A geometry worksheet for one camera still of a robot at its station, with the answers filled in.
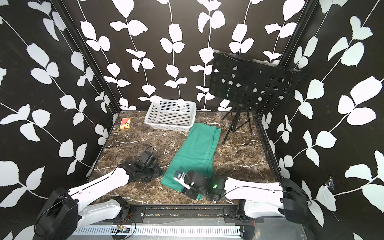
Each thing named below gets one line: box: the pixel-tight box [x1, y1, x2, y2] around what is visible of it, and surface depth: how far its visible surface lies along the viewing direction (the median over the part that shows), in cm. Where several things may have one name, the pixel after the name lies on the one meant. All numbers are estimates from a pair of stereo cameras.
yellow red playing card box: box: [120, 117, 132, 129], surface depth 113 cm
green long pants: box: [160, 122, 222, 200], surface depth 97 cm
